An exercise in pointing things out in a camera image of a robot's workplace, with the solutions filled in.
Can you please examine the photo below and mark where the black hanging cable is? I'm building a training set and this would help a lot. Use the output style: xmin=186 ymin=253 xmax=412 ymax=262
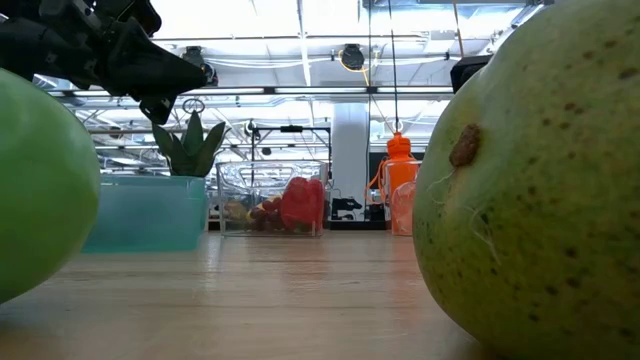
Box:
xmin=387 ymin=0 xmax=404 ymax=134

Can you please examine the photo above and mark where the bunch of red grapes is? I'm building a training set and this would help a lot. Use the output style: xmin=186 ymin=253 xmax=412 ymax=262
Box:
xmin=248 ymin=196 xmax=284 ymax=232

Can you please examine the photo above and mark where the yellow mango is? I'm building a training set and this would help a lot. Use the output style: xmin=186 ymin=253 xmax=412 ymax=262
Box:
xmin=223 ymin=199 xmax=254 ymax=224

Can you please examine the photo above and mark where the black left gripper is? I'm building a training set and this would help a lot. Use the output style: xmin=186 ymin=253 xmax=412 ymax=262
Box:
xmin=44 ymin=0 xmax=209 ymax=126

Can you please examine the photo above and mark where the green apple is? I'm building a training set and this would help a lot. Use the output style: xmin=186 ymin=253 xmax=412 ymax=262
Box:
xmin=0 ymin=67 xmax=102 ymax=304

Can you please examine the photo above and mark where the orange plastic bottle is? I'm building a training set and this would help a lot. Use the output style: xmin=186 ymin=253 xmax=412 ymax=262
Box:
xmin=363 ymin=131 xmax=421 ymax=236

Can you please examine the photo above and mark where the black ceiling cord reel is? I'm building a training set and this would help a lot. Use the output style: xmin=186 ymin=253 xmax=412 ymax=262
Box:
xmin=339 ymin=43 xmax=367 ymax=72
xmin=182 ymin=45 xmax=220 ymax=87

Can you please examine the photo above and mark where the snake plant in white pot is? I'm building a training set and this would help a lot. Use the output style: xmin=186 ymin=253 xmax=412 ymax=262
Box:
xmin=151 ymin=109 xmax=229 ymax=179

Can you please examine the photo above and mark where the green pear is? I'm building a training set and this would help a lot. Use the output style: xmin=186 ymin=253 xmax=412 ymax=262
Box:
xmin=412 ymin=0 xmax=640 ymax=360

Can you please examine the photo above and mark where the white building column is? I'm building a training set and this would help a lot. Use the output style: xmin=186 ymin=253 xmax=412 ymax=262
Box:
xmin=332 ymin=102 xmax=371 ymax=221

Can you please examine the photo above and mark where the red bell pepper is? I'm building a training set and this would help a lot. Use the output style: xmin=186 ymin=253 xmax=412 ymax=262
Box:
xmin=278 ymin=175 xmax=326 ymax=235

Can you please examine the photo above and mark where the yellow hanging cable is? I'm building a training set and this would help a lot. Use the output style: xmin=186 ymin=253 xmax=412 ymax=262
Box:
xmin=452 ymin=0 xmax=464 ymax=59

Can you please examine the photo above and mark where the black metal rack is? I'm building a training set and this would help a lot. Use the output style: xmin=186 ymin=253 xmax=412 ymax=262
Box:
xmin=249 ymin=124 xmax=334 ymax=166

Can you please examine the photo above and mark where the teal plastic bin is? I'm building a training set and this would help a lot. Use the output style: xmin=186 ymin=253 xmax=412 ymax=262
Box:
xmin=82 ymin=173 xmax=210 ymax=254

